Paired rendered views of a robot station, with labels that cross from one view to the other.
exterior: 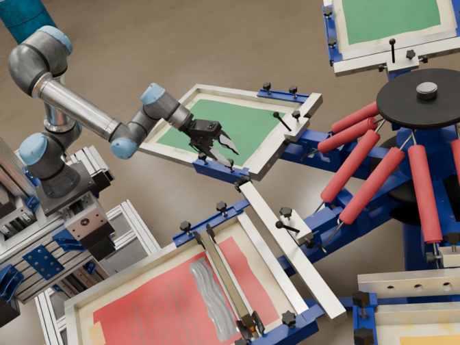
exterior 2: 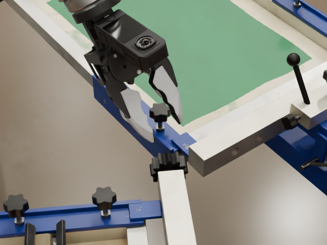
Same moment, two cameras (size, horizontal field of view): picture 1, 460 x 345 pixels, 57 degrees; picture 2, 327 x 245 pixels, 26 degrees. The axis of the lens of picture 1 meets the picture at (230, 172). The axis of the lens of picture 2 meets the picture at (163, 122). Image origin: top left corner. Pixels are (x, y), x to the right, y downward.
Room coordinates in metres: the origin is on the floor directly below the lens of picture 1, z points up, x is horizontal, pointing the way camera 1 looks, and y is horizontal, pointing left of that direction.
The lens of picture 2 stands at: (0.37, -0.04, 2.05)
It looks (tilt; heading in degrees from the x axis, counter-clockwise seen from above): 44 degrees down; 1
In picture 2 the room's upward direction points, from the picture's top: straight up
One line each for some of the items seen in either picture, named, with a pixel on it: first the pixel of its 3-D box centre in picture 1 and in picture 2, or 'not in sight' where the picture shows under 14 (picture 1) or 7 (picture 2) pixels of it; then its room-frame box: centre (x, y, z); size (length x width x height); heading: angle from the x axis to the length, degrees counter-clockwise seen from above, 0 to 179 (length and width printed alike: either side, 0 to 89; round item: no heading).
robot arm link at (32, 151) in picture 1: (40, 154); not in sight; (1.49, 0.65, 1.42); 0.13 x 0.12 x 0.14; 142
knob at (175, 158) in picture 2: (244, 186); (169, 173); (1.31, -0.03, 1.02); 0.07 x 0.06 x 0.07; 98
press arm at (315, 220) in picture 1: (312, 226); not in sight; (0.97, -0.19, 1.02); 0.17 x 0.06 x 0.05; 98
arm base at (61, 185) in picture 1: (56, 176); not in sight; (1.48, 0.65, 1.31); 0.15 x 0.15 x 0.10
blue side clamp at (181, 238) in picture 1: (209, 228); (64, 227); (1.20, 0.16, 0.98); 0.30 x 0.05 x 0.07; 98
